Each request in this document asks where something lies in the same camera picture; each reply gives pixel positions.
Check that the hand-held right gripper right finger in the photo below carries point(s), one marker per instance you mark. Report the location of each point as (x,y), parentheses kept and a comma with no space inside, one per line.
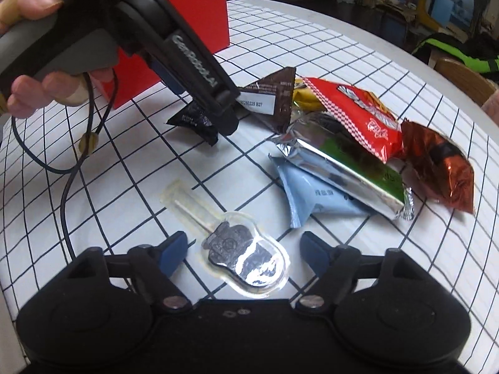
(314,251)

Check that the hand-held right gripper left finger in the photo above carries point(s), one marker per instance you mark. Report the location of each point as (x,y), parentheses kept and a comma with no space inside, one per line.
(173,253)

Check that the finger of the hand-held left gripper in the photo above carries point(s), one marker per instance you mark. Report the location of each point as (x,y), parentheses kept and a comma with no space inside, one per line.
(169,78)
(226,117)

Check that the black triangular snack packet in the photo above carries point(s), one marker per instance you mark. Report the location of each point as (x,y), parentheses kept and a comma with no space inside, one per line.
(191,120)

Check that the brown triangular snack packet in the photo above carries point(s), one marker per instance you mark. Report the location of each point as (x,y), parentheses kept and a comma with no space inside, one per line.
(276,113)

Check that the light blue snack packet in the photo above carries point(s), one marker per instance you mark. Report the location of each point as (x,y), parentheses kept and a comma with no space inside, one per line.
(308,198)

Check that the lollipop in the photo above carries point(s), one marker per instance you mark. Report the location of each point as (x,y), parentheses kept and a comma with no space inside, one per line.
(234,245)

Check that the red cardboard box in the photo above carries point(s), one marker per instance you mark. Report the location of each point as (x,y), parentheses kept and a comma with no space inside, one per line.
(202,15)

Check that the yellow snack packet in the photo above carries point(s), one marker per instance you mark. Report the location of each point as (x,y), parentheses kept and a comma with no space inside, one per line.
(308,99)

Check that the silver green snack packet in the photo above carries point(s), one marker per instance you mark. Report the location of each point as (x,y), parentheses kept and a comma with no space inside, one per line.
(351,167)

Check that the red chip packet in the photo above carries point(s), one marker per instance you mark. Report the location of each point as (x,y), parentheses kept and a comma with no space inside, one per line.
(362,120)

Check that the copper foil snack packet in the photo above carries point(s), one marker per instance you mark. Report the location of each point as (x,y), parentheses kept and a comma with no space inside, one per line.
(440,163)

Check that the person's left hand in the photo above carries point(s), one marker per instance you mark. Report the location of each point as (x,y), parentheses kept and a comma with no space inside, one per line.
(35,4)

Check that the white grid tablecloth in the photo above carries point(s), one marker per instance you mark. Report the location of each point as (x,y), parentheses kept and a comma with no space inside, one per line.
(136,187)

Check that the yellow toy slide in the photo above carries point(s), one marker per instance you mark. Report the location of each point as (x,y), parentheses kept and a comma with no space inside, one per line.
(427,11)

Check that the wooden chair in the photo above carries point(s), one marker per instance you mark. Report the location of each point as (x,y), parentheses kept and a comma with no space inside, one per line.
(464,80)

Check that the pink cloth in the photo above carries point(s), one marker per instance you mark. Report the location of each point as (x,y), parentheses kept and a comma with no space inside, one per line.
(492,105)

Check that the green black jacket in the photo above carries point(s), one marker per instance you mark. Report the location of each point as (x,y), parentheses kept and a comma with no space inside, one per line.
(452,46)

